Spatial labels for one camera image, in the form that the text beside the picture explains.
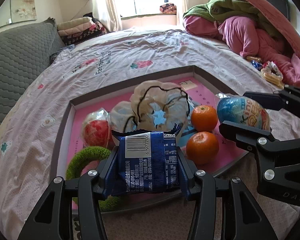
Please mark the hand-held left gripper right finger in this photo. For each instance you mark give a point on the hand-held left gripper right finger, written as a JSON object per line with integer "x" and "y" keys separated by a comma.
{"x": 188, "y": 192}

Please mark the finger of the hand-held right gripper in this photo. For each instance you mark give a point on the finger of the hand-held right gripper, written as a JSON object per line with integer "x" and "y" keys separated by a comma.
{"x": 290, "y": 100}
{"x": 240, "y": 135}

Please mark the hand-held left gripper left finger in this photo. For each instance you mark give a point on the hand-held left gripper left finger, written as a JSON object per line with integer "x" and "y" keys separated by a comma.
{"x": 106, "y": 180}

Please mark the blue egg-shaped toy packet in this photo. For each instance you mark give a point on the blue egg-shaped toy packet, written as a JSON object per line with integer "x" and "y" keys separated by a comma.
{"x": 240, "y": 115}

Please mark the green fuzzy hair band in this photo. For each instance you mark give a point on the green fuzzy hair band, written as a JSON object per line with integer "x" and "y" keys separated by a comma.
{"x": 90, "y": 152}

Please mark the orange tangerine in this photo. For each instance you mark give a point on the orange tangerine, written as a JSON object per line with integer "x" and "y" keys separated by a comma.
{"x": 205, "y": 118}
{"x": 202, "y": 147}

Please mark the blue snack packet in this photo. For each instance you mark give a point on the blue snack packet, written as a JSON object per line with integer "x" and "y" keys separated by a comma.
{"x": 145, "y": 160}

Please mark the red egg-shaped toy packet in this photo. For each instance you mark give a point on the red egg-shaped toy packet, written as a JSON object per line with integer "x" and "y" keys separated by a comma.
{"x": 96, "y": 132}

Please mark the grey cardboard box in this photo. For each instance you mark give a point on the grey cardboard box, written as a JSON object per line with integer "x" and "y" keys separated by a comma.
{"x": 63, "y": 140}

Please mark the cream sheer scrunchie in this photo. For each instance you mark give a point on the cream sheer scrunchie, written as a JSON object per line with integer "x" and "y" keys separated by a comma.
{"x": 150, "y": 97}

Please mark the yellow biscuit packet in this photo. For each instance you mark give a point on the yellow biscuit packet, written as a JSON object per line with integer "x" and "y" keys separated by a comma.
{"x": 271, "y": 80}

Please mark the floral scrunchie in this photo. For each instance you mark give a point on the floral scrunchie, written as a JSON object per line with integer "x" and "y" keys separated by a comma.
{"x": 277, "y": 71}

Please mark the small blue candy packet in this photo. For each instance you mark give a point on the small blue candy packet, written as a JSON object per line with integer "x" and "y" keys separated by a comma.
{"x": 257, "y": 65}

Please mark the pink picture book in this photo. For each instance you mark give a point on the pink picture book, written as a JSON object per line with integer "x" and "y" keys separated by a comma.
{"x": 207, "y": 92}

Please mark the orange biscuit packet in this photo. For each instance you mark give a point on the orange biscuit packet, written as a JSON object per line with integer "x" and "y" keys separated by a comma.
{"x": 253, "y": 58}

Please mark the pile of pink green bedding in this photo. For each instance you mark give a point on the pile of pink green bedding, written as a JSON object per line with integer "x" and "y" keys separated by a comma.
{"x": 242, "y": 35}

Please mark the pink quilted cushion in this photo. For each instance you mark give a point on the pink quilted cushion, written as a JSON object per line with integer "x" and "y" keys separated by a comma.
{"x": 265, "y": 12}

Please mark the green garment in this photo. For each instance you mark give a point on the green garment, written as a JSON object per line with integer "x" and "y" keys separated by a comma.
{"x": 227, "y": 7}

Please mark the dark blue patterned cloth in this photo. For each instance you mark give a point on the dark blue patterned cloth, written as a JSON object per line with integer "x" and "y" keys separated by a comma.
{"x": 61, "y": 53}

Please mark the dark patterned folded blanket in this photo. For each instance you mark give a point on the dark patterned folded blanket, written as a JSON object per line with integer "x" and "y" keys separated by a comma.
{"x": 87, "y": 37}

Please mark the folded patterned cloth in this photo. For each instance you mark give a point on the folded patterned cloth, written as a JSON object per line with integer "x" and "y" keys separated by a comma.
{"x": 168, "y": 8}

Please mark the grey quilted headboard cover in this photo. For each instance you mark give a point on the grey quilted headboard cover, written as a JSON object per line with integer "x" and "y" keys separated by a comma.
{"x": 15, "y": 60}

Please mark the pink folded blanket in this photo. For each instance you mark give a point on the pink folded blanket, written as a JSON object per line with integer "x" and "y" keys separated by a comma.
{"x": 77, "y": 31}

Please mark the cream folded blanket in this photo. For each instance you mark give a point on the cream folded blanket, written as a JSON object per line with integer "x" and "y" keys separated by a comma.
{"x": 73, "y": 22}

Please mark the black wall television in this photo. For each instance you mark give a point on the black wall television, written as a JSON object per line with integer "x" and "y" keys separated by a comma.
{"x": 272, "y": 1}

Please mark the floral wall poster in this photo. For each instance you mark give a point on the floral wall poster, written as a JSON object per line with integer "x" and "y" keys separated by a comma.
{"x": 22, "y": 5}

